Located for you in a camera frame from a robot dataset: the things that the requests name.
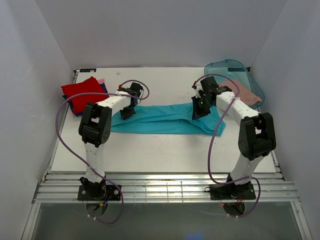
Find teal t shirt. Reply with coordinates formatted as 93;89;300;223
111;103;226;136

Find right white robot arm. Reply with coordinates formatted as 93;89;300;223
191;73;277;198

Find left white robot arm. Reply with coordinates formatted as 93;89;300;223
78;82;144;198

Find blue folded t shirt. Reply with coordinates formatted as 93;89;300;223
61;82;108;117

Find pink folded t shirt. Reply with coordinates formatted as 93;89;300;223
97;78;105;85

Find teal plastic bin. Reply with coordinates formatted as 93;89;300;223
204;59;265;109

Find pink t shirt in bin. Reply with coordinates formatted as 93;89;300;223
218;79;262;107

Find blue label sticker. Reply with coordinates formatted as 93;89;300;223
79;68;97;73

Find red folded t shirt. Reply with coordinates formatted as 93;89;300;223
60;76;110;113

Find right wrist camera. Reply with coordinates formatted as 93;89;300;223
191;83;203;98

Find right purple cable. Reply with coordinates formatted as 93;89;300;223
194;73;262;218

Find purple cable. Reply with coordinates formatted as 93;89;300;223
55;79;150;225
194;73;262;218

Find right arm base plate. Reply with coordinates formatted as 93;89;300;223
204;182;256;200

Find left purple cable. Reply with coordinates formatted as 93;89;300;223
55;79;150;225

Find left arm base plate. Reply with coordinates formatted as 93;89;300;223
77;185;122;201

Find aluminium rail frame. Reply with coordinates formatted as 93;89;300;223
33;172;300;204

